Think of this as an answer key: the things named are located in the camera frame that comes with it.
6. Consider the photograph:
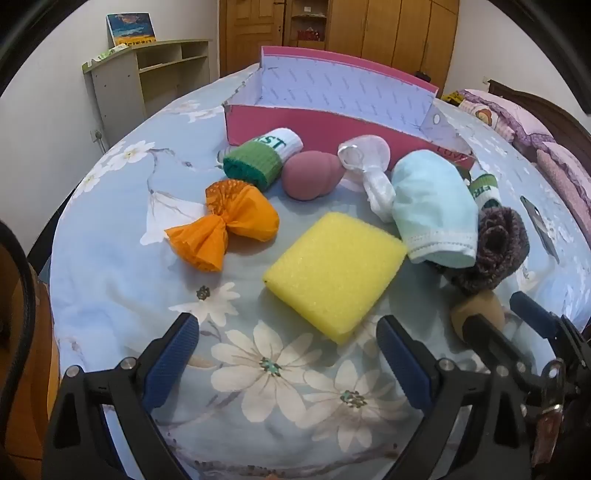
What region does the purple cartoon pillow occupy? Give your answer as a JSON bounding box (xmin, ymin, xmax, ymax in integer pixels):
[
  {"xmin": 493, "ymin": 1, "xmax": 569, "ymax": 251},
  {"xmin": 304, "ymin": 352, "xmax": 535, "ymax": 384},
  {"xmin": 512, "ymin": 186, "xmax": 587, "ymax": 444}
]
[{"xmin": 457, "ymin": 89, "xmax": 555, "ymax": 148}]

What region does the beige shelf desk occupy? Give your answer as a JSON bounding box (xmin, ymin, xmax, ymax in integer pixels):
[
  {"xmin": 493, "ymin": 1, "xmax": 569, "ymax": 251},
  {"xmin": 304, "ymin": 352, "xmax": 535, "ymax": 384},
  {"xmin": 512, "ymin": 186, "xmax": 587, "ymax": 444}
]
[{"xmin": 82, "ymin": 39, "xmax": 212, "ymax": 148}]

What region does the green white packet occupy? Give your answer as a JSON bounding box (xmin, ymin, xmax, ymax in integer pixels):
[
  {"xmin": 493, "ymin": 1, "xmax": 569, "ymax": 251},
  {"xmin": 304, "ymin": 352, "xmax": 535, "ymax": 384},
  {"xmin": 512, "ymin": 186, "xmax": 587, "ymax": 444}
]
[{"xmin": 90, "ymin": 45, "xmax": 130, "ymax": 63}]

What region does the light blue mitten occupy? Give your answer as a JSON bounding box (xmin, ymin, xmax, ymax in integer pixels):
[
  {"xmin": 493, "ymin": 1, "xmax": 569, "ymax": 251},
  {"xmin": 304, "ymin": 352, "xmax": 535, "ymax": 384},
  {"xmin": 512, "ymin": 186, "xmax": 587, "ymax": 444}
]
[{"xmin": 392, "ymin": 151, "xmax": 478, "ymax": 269}]

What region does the yellow sponge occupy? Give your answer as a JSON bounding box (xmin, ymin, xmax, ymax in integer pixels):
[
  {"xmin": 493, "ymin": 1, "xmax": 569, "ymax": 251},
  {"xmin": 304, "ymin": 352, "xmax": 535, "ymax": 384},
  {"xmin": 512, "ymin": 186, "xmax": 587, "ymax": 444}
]
[{"xmin": 262, "ymin": 211, "xmax": 408, "ymax": 346}]

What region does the green white sock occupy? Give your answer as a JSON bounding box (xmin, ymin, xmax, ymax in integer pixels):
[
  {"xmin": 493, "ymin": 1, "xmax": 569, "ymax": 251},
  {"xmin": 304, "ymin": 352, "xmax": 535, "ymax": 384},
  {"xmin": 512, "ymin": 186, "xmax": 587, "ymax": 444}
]
[
  {"xmin": 223, "ymin": 129, "xmax": 304, "ymax": 191},
  {"xmin": 465, "ymin": 171, "xmax": 503, "ymax": 210}
]

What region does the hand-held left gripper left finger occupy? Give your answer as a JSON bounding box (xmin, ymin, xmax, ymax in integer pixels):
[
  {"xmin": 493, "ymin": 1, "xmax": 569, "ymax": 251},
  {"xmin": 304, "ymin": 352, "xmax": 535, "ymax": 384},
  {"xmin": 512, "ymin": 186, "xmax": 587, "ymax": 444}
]
[{"xmin": 42, "ymin": 312, "xmax": 201, "ymax": 480}]

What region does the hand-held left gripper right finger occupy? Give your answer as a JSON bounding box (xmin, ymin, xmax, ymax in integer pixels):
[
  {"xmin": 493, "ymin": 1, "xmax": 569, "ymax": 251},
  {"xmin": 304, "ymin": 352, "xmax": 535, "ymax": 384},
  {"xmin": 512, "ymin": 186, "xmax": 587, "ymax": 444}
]
[{"xmin": 376, "ymin": 315, "xmax": 541, "ymax": 480}]

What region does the black cable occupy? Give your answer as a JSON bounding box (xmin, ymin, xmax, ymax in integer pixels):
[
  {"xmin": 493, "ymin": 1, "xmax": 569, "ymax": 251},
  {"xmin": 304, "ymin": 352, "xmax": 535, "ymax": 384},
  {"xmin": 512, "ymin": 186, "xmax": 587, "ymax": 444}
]
[{"xmin": 0, "ymin": 222, "xmax": 38, "ymax": 388}]

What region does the black smartphone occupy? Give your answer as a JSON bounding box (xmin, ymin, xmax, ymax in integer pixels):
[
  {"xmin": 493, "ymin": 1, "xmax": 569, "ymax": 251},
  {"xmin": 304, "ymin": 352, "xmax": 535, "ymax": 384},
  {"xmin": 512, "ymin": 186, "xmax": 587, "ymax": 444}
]
[{"xmin": 520, "ymin": 195, "xmax": 560, "ymax": 265}]

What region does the tan round sponge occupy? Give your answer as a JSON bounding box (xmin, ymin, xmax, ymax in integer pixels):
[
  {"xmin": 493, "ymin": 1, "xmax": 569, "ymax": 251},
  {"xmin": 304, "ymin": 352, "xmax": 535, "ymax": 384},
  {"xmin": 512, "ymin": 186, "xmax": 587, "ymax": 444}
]
[{"xmin": 450, "ymin": 291, "xmax": 506, "ymax": 343}]

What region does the blue floral bed sheet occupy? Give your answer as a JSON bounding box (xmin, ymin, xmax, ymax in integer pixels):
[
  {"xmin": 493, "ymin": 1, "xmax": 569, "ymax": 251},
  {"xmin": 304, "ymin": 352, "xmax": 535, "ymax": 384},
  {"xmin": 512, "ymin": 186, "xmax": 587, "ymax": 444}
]
[{"xmin": 48, "ymin": 62, "xmax": 591, "ymax": 480}]

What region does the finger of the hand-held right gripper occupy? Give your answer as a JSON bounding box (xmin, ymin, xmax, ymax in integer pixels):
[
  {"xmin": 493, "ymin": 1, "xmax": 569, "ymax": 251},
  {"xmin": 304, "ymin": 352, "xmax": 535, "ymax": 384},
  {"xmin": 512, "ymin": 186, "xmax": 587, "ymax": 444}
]
[
  {"xmin": 462, "ymin": 316, "xmax": 541, "ymax": 385},
  {"xmin": 509, "ymin": 291, "xmax": 587, "ymax": 354}
]

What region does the blue yellow landscape painting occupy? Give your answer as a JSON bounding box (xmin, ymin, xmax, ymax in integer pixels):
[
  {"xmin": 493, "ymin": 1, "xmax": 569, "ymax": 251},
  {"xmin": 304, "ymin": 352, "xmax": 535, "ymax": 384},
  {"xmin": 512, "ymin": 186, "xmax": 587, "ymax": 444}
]
[{"xmin": 106, "ymin": 13, "xmax": 158, "ymax": 48}]

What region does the wooden door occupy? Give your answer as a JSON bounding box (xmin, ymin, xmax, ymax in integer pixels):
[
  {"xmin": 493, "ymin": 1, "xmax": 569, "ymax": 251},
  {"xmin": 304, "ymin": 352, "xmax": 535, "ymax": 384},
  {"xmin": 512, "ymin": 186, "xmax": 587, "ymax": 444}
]
[{"xmin": 219, "ymin": 0, "xmax": 289, "ymax": 77}]

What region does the white sheer pouch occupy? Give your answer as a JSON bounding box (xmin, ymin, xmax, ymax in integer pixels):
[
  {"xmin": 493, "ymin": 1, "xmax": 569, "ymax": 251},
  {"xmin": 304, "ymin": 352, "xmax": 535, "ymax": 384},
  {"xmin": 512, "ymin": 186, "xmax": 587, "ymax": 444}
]
[{"xmin": 337, "ymin": 135, "xmax": 398, "ymax": 222}]

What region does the wooden wardrobe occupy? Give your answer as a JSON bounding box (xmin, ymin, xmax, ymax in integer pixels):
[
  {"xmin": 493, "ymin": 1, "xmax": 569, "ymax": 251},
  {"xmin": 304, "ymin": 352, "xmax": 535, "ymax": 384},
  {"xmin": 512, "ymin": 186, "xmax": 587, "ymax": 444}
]
[{"xmin": 281, "ymin": 0, "xmax": 462, "ymax": 95}]

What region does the orange wooden nightstand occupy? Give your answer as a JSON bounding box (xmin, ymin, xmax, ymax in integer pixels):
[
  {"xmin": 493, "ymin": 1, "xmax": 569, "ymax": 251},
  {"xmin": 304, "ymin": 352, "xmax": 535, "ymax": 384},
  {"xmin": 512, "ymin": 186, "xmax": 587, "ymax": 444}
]
[{"xmin": 0, "ymin": 249, "xmax": 61, "ymax": 480}]

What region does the dark wooden headboard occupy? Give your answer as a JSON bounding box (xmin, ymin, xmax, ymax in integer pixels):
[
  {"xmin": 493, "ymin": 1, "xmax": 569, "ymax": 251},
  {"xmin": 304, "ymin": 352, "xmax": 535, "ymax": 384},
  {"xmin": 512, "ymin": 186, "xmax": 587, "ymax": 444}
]
[{"xmin": 487, "ymin": 79, "xmax": 591, "ymax": 134}]

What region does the pink cardboard box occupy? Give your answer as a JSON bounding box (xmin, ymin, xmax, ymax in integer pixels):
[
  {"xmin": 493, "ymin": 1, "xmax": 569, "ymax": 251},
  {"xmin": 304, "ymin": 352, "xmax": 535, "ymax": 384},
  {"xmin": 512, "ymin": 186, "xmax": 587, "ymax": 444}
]
[{"xmin": 224, "ymin": 45, "xmax": 478, "ymax": 174}]

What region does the purple knit sock roll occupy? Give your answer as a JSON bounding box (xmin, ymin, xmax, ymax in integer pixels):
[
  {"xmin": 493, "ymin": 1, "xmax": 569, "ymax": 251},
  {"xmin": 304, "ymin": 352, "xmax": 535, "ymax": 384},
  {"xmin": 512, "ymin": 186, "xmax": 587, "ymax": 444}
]
[{"xmin": 445, "ymin": 207, "xmax": 531, "ymax": 296}]

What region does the pink gourd-shaped sponge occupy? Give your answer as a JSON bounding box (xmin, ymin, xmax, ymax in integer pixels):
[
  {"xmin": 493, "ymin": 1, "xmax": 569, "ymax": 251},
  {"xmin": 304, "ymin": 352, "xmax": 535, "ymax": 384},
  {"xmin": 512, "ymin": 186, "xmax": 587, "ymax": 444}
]
[{"xmin": 281, "ymin": 150, "xmax": 346, "ymax": 201}]

